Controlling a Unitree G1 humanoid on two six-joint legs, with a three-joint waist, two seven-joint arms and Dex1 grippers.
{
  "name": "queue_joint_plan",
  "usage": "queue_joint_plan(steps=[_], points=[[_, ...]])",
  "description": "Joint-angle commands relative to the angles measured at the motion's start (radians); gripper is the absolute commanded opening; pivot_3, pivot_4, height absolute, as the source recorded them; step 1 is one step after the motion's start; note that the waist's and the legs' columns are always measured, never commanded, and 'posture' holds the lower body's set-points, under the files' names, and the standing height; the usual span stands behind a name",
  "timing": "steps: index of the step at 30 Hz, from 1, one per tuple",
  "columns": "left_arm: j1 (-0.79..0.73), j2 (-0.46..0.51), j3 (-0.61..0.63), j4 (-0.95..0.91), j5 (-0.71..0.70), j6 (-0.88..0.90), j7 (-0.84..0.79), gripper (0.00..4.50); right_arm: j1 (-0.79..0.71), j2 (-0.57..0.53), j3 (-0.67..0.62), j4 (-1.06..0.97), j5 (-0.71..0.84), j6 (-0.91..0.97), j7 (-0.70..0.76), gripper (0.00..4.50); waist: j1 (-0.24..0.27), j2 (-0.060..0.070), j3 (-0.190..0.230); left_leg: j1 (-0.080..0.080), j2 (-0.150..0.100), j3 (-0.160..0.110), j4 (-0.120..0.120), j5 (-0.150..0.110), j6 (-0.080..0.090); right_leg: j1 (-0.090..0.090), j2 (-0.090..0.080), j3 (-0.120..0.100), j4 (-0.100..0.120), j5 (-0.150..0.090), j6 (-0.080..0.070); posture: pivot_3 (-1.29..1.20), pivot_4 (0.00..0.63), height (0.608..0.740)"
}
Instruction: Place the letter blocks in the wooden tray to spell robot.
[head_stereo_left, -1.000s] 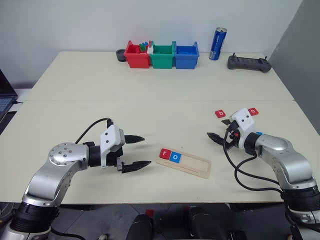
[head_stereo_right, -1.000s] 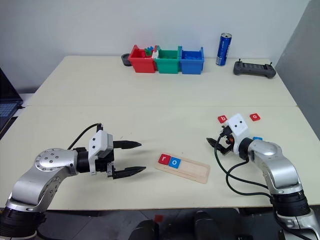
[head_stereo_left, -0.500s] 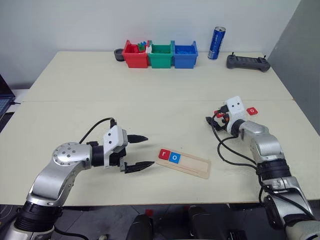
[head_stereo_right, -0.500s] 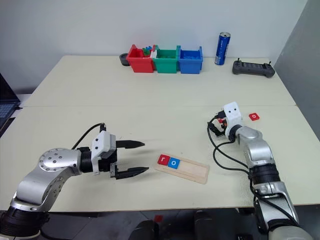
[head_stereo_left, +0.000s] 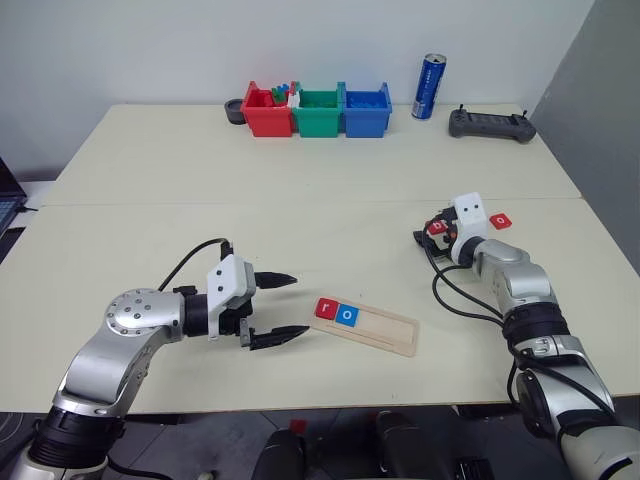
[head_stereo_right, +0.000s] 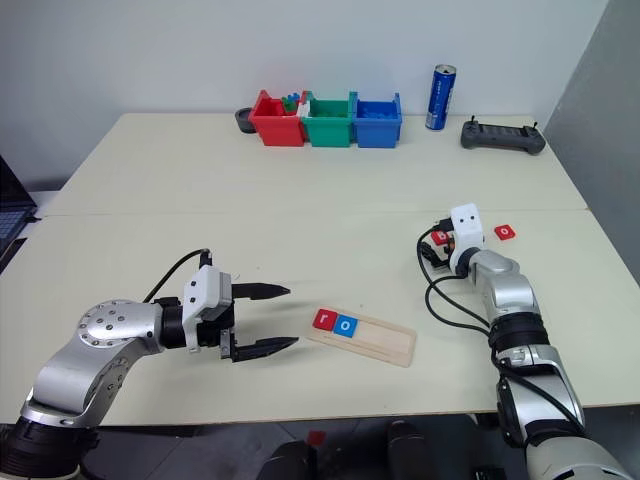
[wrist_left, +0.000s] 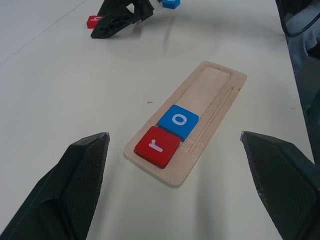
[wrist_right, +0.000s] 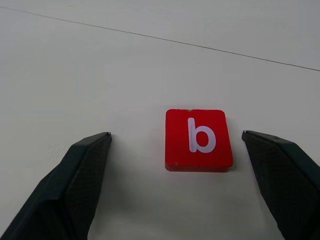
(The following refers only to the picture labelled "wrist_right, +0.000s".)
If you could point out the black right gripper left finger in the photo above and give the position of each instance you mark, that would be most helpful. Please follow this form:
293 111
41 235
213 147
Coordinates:
62 190

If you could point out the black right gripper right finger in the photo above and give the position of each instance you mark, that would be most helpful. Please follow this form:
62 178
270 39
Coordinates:
285 175

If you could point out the red letter b block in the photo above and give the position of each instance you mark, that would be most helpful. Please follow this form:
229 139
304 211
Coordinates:
180 150

